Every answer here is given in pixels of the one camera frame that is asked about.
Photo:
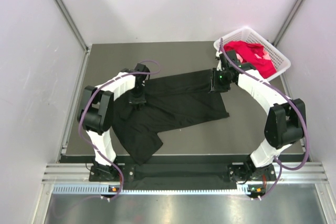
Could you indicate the red t shirt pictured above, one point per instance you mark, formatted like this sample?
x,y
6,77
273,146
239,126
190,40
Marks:
x,y
254,54

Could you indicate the white plastic basket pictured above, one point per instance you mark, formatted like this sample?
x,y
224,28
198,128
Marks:
x,y
247,34

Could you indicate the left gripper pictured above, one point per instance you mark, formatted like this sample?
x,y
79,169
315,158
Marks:
x,y
139,100

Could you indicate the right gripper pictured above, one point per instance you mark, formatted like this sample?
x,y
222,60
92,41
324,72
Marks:
x,y
214,85

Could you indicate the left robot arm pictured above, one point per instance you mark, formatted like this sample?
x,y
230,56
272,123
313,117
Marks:
x,y
95,117

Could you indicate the aluminium frame post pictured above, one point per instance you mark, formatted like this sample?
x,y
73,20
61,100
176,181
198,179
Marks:
x,y
287,22
71,24

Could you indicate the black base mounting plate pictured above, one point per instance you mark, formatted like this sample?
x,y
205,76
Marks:
x,y
188,172

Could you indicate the left aluminium frame post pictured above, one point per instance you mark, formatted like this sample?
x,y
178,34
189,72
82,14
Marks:
x,y
71,24

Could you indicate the right aluminium frame post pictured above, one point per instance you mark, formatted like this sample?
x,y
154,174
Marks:
x,y
287,22

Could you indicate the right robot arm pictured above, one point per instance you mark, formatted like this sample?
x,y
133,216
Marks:
x,y
286,118

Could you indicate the pink t shirt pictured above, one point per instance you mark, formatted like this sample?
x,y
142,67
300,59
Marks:
x,y
240,58

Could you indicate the black t shirt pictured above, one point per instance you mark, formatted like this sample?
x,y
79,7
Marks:
x,y
172,102

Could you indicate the slotted cable duct rail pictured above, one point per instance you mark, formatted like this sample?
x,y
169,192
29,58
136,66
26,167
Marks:
x,y
105,189

